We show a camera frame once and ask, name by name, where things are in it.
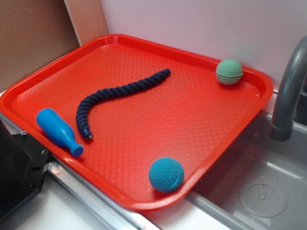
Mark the grey toy sink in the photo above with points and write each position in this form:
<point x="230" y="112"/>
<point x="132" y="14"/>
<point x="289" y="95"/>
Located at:
<point x="258" y="183"/>

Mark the silver metal rail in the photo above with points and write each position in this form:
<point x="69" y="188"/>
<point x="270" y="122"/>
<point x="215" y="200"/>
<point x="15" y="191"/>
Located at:
<point x="67" y="202"/>

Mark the green dimpled ball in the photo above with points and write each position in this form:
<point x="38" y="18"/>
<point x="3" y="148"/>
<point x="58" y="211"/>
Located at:
<point x="229" y="72"/>

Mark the teal dimpled ball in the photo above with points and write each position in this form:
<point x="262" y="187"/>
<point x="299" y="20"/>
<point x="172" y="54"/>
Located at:
<point x="166" y="175"/>

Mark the grey toy faucet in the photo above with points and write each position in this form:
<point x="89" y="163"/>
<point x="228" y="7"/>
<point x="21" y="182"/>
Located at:
<point x="291" y="101"/>

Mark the red plastic tray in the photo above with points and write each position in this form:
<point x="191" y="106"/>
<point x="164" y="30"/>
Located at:
<point x="190" y="117"/>

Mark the brown cardboard panel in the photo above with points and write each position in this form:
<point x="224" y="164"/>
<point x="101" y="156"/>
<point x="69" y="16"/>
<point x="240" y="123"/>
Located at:
<point x="33" y="33"/>

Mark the blue plastic bottle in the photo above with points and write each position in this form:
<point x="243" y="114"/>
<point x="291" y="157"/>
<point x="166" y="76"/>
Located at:
<point x="58" y="131"/>

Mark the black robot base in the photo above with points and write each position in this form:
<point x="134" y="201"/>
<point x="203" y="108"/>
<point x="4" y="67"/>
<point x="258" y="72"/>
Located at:
<point x="23" y="165"/>

